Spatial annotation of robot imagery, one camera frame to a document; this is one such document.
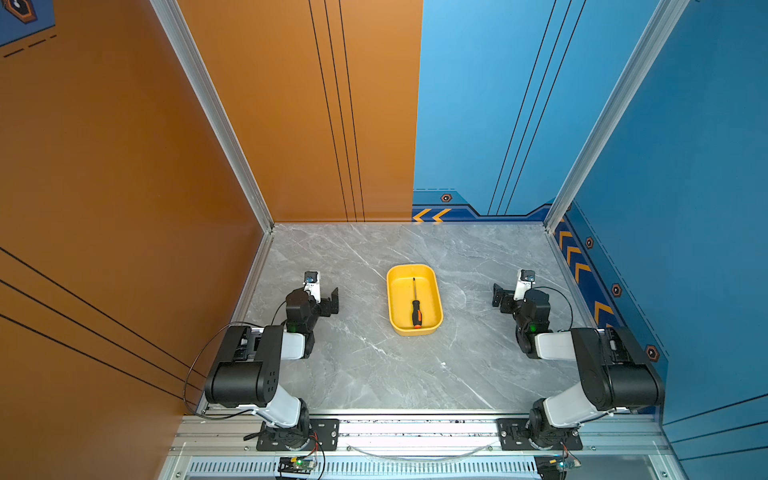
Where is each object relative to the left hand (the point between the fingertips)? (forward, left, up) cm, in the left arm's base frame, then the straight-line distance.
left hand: (322, 285), depth 94 cm
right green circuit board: (-45, -64, -5) cm, 79 cm away
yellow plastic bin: (0, -25, -7) cm, 26 cm away
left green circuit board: (-46, 0, -8) cm, 47 cm away
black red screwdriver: (-6, -30, -5) cm, 31 cm away
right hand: (0, -60, +1) cm, 60 cm away
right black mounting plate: (-40, -53, -5) cm, 66 cm away
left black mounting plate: (-40, -7, -7) cm, 41 cm away
